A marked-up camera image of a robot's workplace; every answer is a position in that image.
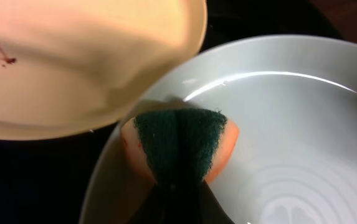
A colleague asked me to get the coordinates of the yellow plate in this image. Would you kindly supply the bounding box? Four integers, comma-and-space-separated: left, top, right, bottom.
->
0, 0, 207, 140

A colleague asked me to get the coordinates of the mint plate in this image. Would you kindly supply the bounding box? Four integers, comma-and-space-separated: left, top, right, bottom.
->
78, 34, 357, 224

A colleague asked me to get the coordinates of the green yellow sponge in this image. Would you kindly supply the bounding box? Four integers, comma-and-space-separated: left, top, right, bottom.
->
120, 108, 239, 187

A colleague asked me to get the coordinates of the black round tray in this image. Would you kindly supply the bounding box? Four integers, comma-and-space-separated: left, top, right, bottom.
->
0, 0, 340, 223

